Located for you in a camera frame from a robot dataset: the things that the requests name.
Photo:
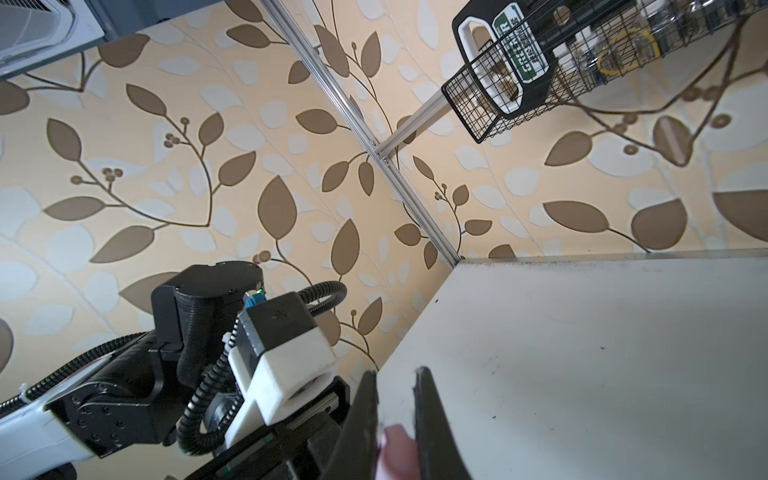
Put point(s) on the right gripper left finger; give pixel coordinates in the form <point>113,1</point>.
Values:
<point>355,453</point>

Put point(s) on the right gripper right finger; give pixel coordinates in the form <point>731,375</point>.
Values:
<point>438,454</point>

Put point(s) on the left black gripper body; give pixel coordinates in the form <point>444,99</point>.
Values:
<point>298,447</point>

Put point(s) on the pink pen cap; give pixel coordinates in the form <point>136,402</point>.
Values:
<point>398,456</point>

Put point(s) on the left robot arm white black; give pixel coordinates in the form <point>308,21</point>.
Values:
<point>172,385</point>

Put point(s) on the black tool in basket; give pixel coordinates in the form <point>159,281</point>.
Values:
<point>508,48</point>

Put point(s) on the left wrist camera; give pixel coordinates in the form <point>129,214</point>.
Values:
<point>281,361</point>

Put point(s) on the aluminium frame back bar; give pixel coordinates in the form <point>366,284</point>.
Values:
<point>421,120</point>

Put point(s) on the aluminium frame corner post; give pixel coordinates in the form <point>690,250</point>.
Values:
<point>333,90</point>

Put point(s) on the black wire basket back wall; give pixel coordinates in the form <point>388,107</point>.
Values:
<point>629,36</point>

